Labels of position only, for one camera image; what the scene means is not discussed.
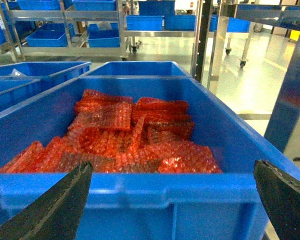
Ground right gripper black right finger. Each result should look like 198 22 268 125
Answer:
253 160 300 240

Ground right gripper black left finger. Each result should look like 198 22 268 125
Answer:
0 161 93 240

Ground blue bin with red wrap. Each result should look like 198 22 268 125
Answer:
0 76 300 240

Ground blue bin left front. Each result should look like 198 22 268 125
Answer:
0 76 42 118

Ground blue bin rear left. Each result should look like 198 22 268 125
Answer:
0 61 92 91

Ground blue bin rear right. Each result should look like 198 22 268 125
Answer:
84 61 192 77

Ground red bubble wrap pieces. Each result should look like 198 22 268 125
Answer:
0 89 221 174

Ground background steel rack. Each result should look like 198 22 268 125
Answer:
0 0 203 62

